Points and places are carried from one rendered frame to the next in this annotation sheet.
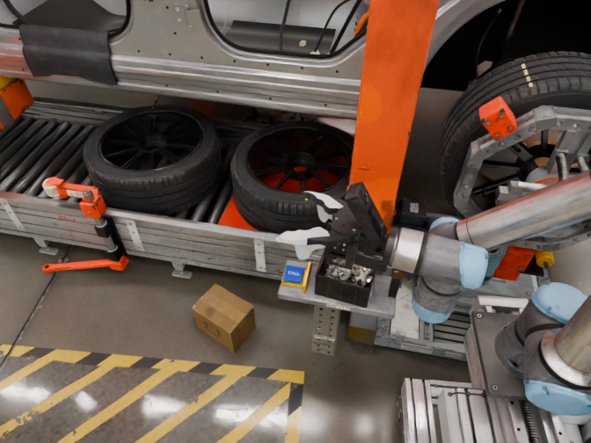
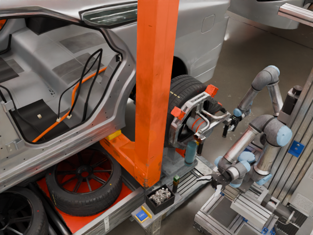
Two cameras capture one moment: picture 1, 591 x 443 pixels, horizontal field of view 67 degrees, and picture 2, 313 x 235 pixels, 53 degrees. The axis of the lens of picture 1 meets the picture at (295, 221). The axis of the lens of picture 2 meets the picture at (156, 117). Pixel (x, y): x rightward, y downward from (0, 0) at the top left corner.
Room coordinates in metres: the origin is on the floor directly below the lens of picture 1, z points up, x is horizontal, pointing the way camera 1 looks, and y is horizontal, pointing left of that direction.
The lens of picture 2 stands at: (0.27, 1.08, 2.72)
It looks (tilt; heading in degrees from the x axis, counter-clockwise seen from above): 42 degrees down; 303
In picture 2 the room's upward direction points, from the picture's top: 5 degrees clockwise
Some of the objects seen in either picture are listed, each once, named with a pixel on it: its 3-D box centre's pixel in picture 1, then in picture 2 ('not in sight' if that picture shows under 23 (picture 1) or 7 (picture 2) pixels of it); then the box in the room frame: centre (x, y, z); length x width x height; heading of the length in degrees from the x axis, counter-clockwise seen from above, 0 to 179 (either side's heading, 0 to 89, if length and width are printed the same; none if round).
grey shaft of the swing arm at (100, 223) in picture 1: (105, 232); not in sight; (1.40, 0.88, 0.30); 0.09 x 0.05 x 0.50; 78
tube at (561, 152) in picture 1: (543, 161); (199, 119); (1.00, -0.70, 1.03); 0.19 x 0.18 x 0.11; 168
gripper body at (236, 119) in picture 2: not in sight; (235, 120); (0.81, -1.08, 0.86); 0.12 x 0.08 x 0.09; 82
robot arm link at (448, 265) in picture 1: (449, 262); (240, 169); (0.49, -0.27, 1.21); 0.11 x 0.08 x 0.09; 70
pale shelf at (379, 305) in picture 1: (338, 287); (157, 205); (0.99, -0.16, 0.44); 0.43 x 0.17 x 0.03; 78
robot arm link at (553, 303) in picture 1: (556, 318); (245, 162); (0.52, -0.56, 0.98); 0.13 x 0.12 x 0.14; 160
